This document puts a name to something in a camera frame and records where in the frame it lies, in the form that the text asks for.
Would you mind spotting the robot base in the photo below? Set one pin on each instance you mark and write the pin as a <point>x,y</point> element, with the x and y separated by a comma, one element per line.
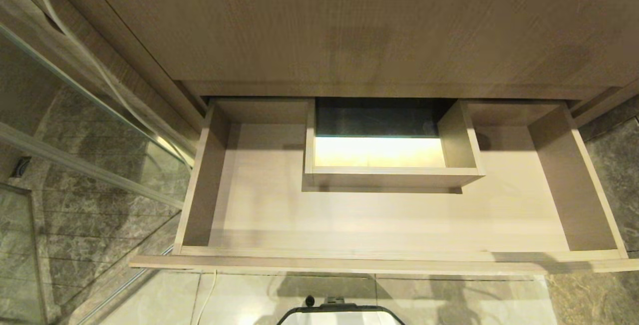
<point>340,315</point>

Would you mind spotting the wooden drawer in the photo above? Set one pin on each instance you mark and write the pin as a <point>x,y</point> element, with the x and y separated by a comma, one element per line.
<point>389,220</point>

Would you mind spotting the wooden vanity cabinet top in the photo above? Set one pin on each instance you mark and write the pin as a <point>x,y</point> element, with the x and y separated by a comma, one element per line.
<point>349,30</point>

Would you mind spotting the glass shower partition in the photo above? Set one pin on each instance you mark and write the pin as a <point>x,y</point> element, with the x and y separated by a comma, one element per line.
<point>75,165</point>

